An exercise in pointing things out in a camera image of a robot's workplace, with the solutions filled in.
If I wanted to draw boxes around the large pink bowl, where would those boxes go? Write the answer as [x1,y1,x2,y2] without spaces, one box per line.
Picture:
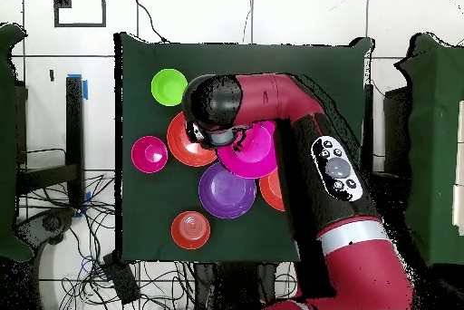
[216,120,278,179]

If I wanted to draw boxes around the purple bowl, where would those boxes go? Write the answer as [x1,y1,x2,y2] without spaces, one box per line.
[198,161,257,219]

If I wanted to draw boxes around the large orange bowl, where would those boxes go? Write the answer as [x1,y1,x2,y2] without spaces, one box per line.
[166,111,218,169]
[259,168,285,212]

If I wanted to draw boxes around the small orange bowl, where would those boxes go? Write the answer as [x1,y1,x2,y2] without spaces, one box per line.
[170,210,212,251]

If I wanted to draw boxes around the small red bowl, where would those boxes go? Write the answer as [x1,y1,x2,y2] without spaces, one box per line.
[130,135,169,174]

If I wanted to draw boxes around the small green bowl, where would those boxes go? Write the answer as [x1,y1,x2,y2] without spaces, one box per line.
[150,67,189,107]

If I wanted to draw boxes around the dark green tablecloth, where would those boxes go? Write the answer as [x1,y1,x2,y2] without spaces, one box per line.
[114,32,374,266]

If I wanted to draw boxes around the black metal stand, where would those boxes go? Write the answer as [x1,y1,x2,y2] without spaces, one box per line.
[15,76,85,209]
[362,82,412,213]

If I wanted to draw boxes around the blue tape strip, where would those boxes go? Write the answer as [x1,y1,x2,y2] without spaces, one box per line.
[67,73,89,101]
[73,190,92,218]

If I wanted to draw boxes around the black power box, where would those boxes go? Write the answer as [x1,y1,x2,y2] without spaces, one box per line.
[101,253,141,305]

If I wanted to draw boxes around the black tape square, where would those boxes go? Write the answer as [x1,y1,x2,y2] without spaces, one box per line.
[53,0,108,29]

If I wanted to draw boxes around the green cloth covered table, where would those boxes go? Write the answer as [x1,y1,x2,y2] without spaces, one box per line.
[393,32,464,267]
[0,22,34,263]

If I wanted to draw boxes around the tangle of floor cables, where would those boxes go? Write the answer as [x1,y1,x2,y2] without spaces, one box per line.
[17,173,197,310]

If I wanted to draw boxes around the black floor cable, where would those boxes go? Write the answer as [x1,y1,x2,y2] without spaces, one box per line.
[130,0,170,44]

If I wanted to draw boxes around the gray pedestal leg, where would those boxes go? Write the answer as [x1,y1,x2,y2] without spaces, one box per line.
[14,207,77,253]

